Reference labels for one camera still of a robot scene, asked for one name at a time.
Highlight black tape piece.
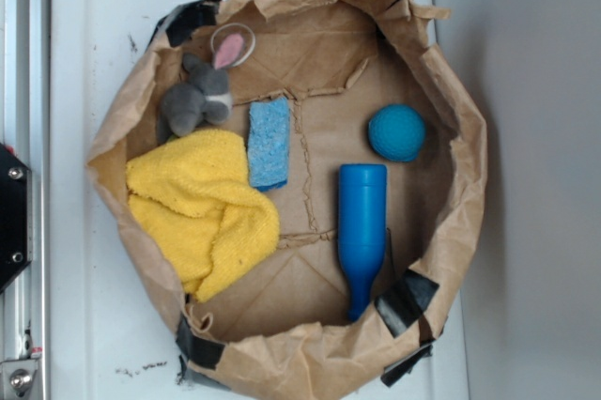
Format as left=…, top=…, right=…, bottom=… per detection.
left=176, top=294, right=227, bottom=370
left=149, top=0, right=222, bottom=47
left=380, top=341, right=433, bottom=387
left=374, top=269, right=439, bottom=338

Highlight blue rubber ball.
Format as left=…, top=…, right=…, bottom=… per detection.
left=368, top=104, right=426, bottom=162

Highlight black tape piece bottom right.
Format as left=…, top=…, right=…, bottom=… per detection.
left=380, top=341, right=433, bottom=387

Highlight brown paper bag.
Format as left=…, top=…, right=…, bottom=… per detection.
left=86, top=0, right=487, bottom=399

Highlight metal corner bracket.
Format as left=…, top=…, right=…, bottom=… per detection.
left=1, top=359, right=43, bottom=400

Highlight black mounting plate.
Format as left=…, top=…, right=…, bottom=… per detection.
left=0, top=144, right=32, bottom=293

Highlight blue sponge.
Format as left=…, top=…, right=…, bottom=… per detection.
left=247, top=97, right=290, bottom=192

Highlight aluminium frame rail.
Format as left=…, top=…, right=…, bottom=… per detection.
left=1, top=0, right=50, bottom=399

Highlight black tape piece bottom left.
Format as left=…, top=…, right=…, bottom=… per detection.
left=176, top=294, right=227, bottom=370

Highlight black tape piece top left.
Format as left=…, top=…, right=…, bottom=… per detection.
left=149, top=0, right=222, bottom=47

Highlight grey plush bunny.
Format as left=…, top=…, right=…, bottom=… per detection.
left=156, top=33, right=247, bottom=145

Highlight blue plastic bottle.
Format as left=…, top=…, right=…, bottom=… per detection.
left=338, top=164, right=387, bottom=321

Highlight yellow towel cloth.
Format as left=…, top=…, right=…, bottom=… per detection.
left=126, top=129, right=280, bottom=303

